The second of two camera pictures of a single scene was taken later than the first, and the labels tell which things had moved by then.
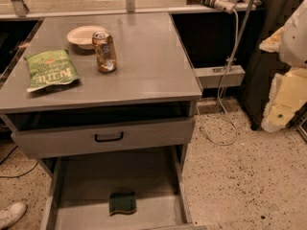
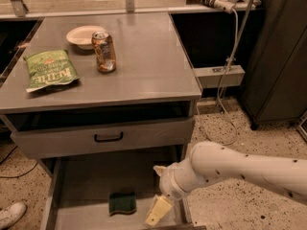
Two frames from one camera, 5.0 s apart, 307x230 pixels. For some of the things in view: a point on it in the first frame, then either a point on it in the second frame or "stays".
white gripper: (295, 38) → (168, 181)
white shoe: (10, 216) stays
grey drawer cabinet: (108, 103) stays
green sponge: (125, 202) stays
